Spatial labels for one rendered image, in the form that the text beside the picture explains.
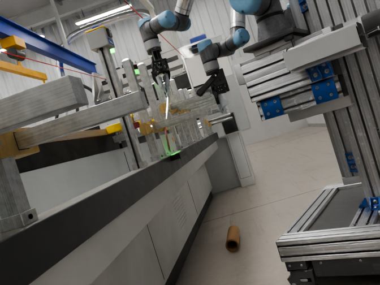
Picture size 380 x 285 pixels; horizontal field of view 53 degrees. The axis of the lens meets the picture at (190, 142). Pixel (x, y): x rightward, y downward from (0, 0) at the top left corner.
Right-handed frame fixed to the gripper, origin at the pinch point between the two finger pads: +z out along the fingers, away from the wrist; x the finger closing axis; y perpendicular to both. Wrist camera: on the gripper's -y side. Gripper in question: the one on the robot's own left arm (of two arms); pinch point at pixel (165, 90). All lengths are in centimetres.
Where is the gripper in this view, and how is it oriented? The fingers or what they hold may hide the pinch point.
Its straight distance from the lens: 187.7
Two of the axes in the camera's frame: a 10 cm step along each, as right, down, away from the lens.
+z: 3.0, 9.5, 0.2
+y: 1.8, -0.4, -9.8
